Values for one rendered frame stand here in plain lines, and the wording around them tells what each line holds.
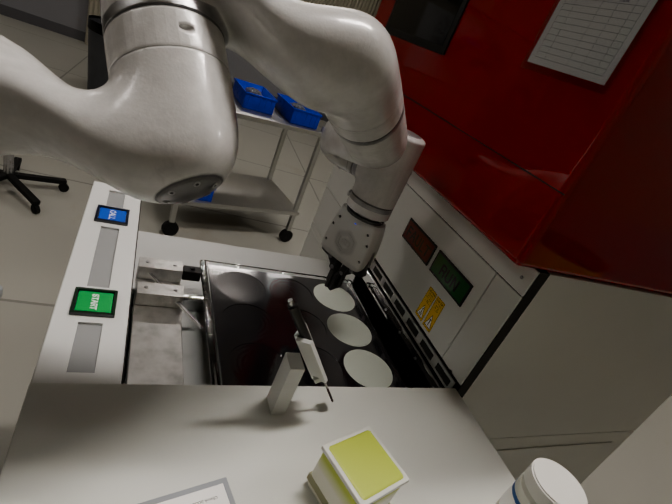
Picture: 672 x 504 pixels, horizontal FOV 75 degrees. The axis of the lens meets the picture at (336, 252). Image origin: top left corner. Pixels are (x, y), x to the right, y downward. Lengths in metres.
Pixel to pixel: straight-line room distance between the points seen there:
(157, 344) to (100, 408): 0.22
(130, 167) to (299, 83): 0.16
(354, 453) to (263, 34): 0.43
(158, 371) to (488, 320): 0.53
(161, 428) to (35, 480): 0.12
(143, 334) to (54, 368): 0.20
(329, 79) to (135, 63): 0.15
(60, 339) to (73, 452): 0.17
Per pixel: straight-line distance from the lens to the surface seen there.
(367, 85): 0.42
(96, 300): 0.72
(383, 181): 0.75
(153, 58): 0.39
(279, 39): 0.40
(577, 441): 1.29
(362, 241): 0.79
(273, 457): 0.58
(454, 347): 0.83
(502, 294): 0.76
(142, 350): 0.77
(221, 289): 0.90
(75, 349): 0.66
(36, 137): 0.41
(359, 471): 0.52
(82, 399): 0.60
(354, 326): 0.94
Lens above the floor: 1.42
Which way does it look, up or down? 26 degrees down
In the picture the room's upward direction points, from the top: 23 degrees clockwise
